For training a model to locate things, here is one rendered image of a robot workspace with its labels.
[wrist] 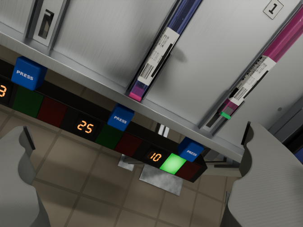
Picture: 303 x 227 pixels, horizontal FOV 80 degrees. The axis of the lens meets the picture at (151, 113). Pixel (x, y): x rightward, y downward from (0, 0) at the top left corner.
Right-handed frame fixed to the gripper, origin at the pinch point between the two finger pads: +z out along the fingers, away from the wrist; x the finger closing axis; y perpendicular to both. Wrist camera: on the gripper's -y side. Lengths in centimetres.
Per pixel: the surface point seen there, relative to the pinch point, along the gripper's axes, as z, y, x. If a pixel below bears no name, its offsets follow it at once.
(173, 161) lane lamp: 10.5, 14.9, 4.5
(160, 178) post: 56, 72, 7
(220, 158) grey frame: 15.4, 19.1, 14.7
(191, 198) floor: 53, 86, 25
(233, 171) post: 29, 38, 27
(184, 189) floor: 56, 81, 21
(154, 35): 10.1, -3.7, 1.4
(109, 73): 9.9, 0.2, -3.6
